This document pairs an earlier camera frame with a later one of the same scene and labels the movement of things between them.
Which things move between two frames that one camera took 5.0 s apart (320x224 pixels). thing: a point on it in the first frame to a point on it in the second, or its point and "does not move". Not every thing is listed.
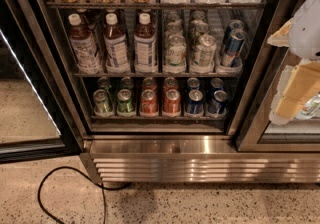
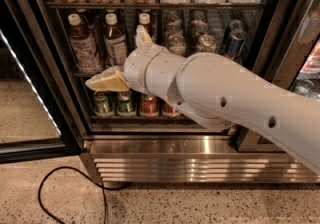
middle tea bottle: [116, 49] does not move
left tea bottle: [83, 46] does not move
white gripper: [306, 34] to [136, 65]
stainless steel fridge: [167, 73] does not move
